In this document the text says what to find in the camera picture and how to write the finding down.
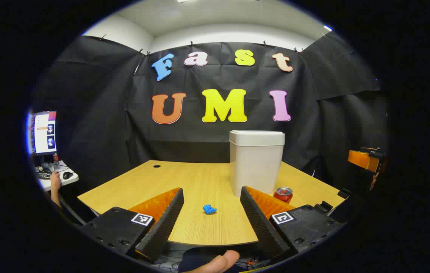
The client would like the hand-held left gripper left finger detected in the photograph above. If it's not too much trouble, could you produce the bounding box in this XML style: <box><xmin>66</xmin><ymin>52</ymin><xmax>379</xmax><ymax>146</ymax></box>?
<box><xmin>80</xmin><ymin>187</ymin><xmax>185</xmax><ymax>265</ymax></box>

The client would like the black backdrop cloth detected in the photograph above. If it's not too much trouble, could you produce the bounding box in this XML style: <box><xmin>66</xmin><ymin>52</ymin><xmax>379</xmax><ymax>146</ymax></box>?
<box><xmin>29</xmin><ymin>34</ymin><xmax>389</xmax><ymax>198</ymax></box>

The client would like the white desktop garbage bin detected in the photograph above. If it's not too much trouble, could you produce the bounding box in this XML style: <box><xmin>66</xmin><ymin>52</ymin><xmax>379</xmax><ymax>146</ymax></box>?
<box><xmin>229</xmin><ymin>130</ymin><xmax>286</xmax><ymax>198</ymax></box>

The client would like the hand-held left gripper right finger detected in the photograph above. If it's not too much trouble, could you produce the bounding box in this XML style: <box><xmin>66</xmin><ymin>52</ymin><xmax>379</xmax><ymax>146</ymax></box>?
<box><xmin>240</xmin><ymin>186</ymin><xmax>346</xmax><ymax>262</ymax></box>

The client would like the white side desk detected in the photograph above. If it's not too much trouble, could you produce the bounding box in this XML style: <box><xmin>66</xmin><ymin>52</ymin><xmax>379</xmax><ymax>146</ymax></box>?
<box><xmin>33</xmin><ymin>159</ymin><xmax>80</xmax><ymax>192</ymax></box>

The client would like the red pop can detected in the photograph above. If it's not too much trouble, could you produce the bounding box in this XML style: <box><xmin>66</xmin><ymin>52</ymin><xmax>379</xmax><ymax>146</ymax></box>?
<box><xmin>273</xmin><ymin>187</ymin><xmax>294</xmax><ymax>204</ymax></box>

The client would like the computer monitor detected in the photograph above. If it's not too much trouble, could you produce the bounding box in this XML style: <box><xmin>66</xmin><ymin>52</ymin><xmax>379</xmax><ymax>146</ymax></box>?
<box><xmin>27</xmin><ymin>111</ymin><xmax>58</xmax><ymax>156</ymax></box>

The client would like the wooden desktop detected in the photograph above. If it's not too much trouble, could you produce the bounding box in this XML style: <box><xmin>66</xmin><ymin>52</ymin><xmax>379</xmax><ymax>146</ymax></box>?
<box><xmin>77</xmin><ymin>160</ymin><xmax>346</xmax><ymax>247</ymax></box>

